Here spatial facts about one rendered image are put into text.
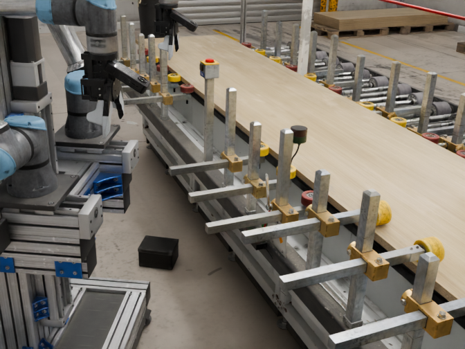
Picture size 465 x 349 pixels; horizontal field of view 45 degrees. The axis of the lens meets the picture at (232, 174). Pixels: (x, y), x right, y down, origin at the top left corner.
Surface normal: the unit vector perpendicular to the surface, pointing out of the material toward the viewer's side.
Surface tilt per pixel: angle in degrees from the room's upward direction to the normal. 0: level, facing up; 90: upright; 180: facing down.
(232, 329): 0
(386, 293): 90
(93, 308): 0
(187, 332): 0
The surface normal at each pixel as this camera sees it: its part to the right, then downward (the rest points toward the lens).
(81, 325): 0.03, -0.91
